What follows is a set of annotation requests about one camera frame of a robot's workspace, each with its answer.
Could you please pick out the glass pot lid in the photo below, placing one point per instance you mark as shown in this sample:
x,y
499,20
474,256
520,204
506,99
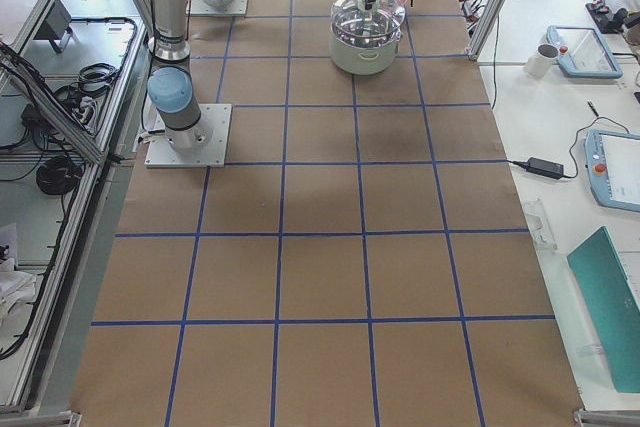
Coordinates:
x,y
359,27

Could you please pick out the pale green electric pot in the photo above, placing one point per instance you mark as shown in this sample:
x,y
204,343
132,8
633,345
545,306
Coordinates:
x,y
362,61

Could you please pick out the white mug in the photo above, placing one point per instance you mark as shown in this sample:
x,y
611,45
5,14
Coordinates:
x,y
541,60

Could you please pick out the far teach pendant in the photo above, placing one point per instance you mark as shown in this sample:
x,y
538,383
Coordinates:
x,y
586,55

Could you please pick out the teach pendant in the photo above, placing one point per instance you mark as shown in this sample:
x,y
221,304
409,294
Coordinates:
x,y
586,55
613,168

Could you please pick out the black power adapter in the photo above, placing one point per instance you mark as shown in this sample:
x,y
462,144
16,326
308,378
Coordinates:
x,y
541,167

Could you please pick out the near teach pendant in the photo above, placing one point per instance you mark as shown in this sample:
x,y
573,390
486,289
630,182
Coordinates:
x,y
613,168

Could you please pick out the green notebook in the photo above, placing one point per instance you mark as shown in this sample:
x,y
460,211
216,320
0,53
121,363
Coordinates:
x,y
613,308

